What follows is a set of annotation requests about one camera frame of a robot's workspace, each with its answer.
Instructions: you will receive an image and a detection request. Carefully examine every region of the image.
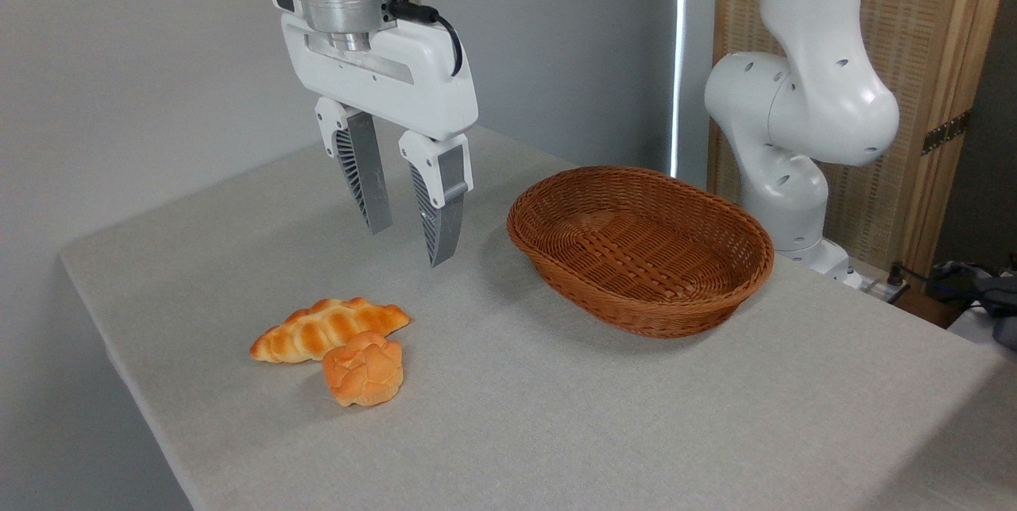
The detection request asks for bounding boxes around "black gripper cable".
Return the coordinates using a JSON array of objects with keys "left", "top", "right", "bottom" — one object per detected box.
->
[{"left": 385, "top": 0, "right": 464, "bottom": 77}]

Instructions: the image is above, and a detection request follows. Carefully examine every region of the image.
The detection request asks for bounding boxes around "white power strip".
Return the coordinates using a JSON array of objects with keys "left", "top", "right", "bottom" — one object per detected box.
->
[{"left": 860, "top": 271, "right": 911, "bottom": 304}]

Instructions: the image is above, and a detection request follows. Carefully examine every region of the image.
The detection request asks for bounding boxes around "wooden rattan folding screen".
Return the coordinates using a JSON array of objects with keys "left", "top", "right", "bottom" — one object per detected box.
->
[{"left": 707, "top": 0, "right": 1016, "bottom": 273}]

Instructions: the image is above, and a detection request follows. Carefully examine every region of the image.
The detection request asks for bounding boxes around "grey tablecloth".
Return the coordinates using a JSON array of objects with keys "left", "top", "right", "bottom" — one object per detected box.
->
[{"left": 60, "top": 126, "right": 1006, "bottom": 511}]

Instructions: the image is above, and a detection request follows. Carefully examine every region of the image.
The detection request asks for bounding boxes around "dark grey bag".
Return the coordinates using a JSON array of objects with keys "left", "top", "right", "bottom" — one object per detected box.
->
[{"left": 926, "top": 257, "right": 1017, "bottom": 350}]

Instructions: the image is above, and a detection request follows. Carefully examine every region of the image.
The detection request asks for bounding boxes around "black power cable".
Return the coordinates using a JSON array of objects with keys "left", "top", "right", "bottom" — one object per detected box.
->
[{"left": 888, "top": 261, "right": 958, "bottom": 291}]

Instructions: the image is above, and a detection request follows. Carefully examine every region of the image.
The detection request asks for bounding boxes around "white vertical light strip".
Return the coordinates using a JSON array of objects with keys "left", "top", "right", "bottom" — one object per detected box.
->
[{"left": 670, "top": 0, "right": 689, "bottom": 178}]

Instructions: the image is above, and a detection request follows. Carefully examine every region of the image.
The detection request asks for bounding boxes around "round knotted bread roll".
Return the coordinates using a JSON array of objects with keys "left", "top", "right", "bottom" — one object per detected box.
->
[{"left": 322, "top": 331, "right": 404, "bottom": 408}]

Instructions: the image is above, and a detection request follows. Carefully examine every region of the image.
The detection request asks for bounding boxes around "long braided bread loaf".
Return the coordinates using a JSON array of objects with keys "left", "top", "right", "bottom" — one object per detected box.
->
[{"left": 249, "top": 297, "right": 412, "bottom": 364}]

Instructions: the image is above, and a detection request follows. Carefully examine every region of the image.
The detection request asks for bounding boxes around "brown oval wicker basket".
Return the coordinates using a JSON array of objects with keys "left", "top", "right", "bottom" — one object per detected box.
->
[{"left": 507, "top": 166, "right": 775, "bottom": 339}]

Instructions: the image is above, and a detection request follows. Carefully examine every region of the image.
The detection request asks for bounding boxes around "dark metal screen hinge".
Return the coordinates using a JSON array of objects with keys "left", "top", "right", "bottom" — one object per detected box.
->
[{"left": 922, "top": 110, "right": 972, "bottom": 156}]

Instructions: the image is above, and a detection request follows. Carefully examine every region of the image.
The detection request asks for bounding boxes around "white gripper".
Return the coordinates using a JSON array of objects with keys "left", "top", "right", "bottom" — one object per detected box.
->
[{"left": 281, "top": 14, "right": 480, "bottom": 268}]

